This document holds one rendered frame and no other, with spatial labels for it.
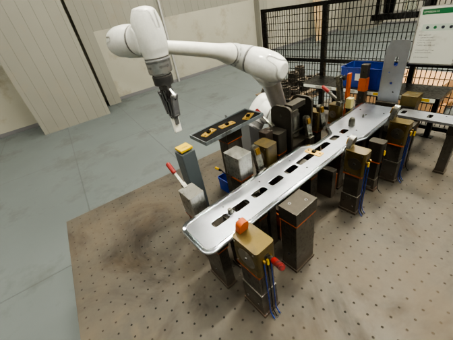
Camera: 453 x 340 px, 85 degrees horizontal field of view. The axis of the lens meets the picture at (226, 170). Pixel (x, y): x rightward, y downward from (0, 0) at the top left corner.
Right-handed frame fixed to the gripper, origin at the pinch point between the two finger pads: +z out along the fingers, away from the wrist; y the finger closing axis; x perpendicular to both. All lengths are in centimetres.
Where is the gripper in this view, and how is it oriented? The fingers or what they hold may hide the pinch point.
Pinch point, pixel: (176, 123)
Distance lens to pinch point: 107.5
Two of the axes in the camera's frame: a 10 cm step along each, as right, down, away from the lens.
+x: 7.6, -4.6, 4.6
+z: 1.6, 8.2, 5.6
